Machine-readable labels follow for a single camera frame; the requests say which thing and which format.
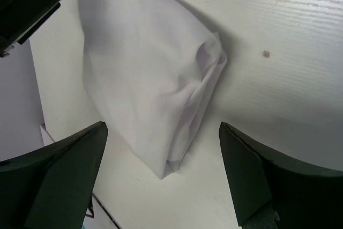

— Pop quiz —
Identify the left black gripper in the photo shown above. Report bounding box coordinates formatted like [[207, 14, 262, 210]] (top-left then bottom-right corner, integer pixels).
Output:
[[1, 0, 61, 57]]

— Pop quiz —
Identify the white t-shirt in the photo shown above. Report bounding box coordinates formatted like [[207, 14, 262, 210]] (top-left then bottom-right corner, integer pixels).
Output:
[[78, 0, 227, 178]]

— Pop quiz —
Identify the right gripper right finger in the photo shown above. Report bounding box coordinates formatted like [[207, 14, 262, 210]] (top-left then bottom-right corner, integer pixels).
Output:
[[219, 122, 342, 228]]

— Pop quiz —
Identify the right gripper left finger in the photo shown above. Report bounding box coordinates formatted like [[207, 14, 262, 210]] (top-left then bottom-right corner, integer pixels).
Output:
[[1, 122, 108, 228]]

